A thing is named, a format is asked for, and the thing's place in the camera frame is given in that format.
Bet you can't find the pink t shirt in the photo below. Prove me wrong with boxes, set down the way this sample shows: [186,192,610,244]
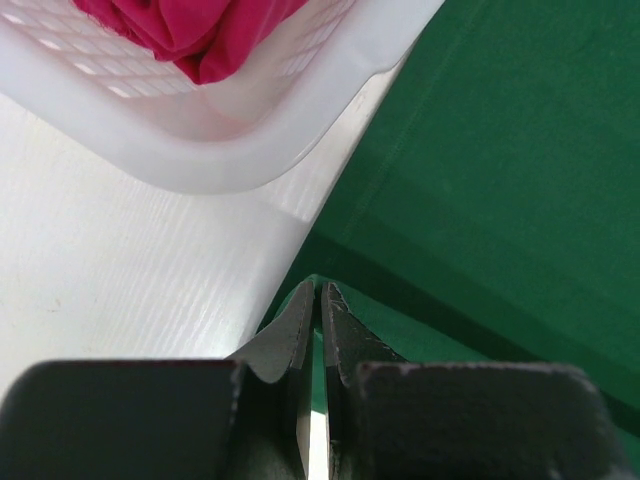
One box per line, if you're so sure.
[74,0,305,85]

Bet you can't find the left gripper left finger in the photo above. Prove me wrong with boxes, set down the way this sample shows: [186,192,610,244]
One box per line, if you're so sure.
[1,281,314,479]

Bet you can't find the green t shirt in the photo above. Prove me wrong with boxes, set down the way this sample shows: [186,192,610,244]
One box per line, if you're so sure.
[273,1,639,438]

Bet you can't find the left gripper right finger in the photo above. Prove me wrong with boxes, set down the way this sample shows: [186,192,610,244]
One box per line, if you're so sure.
[320,283,633,479]

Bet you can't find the white plastic basket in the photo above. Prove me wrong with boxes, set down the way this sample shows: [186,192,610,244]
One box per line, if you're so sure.
[1,1,439,194]

